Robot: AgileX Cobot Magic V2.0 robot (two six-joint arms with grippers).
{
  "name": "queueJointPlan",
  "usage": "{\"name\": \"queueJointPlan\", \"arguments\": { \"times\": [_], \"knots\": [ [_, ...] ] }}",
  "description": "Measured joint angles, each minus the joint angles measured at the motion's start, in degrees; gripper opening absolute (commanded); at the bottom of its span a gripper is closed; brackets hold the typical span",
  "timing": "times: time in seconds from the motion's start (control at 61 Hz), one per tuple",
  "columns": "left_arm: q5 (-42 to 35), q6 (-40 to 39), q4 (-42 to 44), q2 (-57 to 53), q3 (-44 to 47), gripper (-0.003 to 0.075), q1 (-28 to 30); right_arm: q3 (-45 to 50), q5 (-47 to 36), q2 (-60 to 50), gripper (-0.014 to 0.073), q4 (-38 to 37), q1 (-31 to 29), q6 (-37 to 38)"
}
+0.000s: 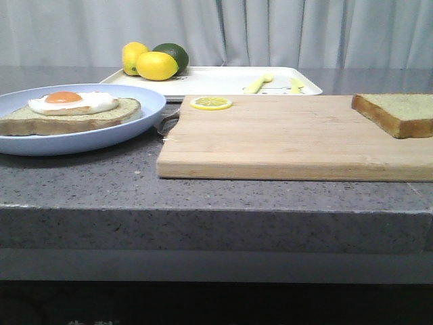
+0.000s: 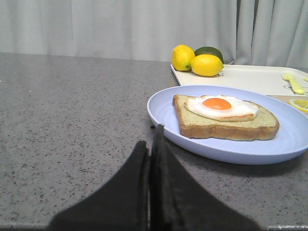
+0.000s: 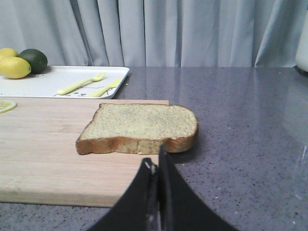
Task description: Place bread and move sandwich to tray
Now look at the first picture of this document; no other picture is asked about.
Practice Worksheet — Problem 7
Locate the front yellow lemon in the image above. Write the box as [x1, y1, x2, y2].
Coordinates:
[135, 51, 179, 81]

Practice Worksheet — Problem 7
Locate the yellow lemon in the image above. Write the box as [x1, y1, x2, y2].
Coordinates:
[135, 51, 179, 81]
[122, 41, 149, 76]

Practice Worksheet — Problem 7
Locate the white rectangular tray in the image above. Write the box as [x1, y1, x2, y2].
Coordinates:
[102, 66, 322, 102]

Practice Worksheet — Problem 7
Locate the green lime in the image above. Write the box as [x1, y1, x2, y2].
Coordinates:
[153, 43, 189, 75]

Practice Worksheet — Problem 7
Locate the grey curtain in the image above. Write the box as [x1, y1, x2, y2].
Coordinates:
[1, 1, 432, 69]

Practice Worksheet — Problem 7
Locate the left yellow lemon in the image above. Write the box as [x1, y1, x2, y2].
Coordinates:
[122, 41, 149, 76]

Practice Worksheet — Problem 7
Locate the bread slice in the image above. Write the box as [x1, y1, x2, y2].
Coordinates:
[352, 93, 432, 139]
[1, 98, 143, 136]

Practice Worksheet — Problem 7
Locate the metal cutting board handle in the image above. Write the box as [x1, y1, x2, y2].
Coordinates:
[155, 112, 179, 137]

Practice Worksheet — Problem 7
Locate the lemon slice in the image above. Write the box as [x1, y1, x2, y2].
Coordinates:
[190, 96, 233, 110]

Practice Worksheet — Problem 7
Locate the yellow plastic spoon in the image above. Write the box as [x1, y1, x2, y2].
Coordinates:
[243, 73, 273, 94]

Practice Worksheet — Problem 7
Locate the blue round plate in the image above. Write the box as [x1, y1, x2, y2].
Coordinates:
[1, 83, 166, 156]

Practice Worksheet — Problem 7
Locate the fried egg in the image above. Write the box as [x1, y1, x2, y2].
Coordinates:
[28, 91, 119, 116]

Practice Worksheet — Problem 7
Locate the wooden cutting board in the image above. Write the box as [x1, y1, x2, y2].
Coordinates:
[156, 95, 432, 181]

